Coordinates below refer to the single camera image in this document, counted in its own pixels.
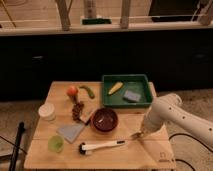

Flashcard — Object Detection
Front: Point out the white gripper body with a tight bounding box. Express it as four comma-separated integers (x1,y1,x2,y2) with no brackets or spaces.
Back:
140,116,160,137

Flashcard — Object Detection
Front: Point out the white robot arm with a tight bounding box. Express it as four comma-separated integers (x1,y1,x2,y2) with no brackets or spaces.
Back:
141,93,213,145

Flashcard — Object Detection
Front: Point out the green plastic cup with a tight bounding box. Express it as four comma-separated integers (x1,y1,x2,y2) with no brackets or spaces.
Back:
48,135,64,153

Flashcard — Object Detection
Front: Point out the white cylindrical cup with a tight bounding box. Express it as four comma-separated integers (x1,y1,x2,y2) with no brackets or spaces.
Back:
38,103,56,121

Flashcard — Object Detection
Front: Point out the blue sponge in tray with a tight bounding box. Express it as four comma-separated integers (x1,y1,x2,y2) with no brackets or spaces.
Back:
123,90,141,102

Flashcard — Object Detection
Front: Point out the dark red bowl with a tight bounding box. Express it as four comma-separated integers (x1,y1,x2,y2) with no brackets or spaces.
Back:
91,108,118,133

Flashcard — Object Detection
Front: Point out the green plastic tray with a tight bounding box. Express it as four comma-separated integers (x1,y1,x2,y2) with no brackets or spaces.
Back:
102,74,153,108

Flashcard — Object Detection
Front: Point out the yellow corn cob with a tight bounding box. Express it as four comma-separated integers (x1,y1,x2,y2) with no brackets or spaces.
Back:
108,82,123,95

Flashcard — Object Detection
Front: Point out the green chili pepper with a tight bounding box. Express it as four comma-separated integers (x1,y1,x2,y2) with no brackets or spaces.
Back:
79,85,95,99

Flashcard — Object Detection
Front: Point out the brown grape bunch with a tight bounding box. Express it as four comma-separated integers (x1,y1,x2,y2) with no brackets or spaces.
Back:
72,102,84,121

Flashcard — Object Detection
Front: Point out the grey blue cloth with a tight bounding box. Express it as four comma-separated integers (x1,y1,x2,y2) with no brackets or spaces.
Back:
57,123,85,143

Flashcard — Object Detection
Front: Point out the orange fruit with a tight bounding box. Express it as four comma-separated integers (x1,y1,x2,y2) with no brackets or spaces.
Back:
66,85,78,97

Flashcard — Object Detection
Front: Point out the green sponge on ledge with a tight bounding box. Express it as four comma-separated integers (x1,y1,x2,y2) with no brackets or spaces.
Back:
82,18,112,25

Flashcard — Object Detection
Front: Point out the black pole stand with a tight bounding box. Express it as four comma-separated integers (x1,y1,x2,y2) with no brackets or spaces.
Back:
9,122,25,171

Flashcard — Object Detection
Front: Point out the black floor cable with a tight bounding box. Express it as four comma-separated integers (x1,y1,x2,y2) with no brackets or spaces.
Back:
168,132,213,171

